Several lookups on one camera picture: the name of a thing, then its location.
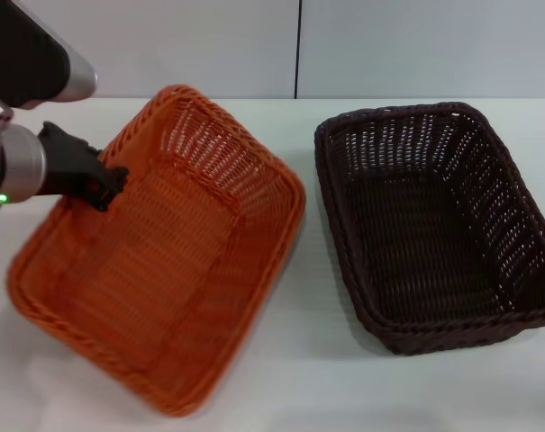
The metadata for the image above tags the orange woven plastic basket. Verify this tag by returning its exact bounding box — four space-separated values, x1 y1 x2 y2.
6 84 307 418

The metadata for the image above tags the dark brown woven plastic basket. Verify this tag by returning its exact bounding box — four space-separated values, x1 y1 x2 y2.
313 101 545 356

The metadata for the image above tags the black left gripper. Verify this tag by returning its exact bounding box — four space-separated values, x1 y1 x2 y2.
37 121 131 213

